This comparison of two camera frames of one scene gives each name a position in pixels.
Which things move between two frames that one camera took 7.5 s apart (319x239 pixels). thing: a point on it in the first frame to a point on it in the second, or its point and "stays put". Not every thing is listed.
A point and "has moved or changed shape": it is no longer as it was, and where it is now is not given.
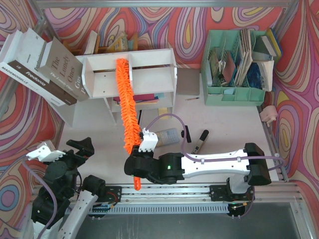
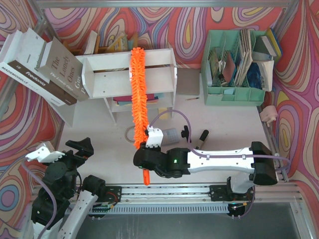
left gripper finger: x=85 y=145 stays put
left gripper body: x=70 y=152 stays put
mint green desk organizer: x=229 y=76 stays put
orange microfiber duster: x=130 y=133 has moved or changed shape
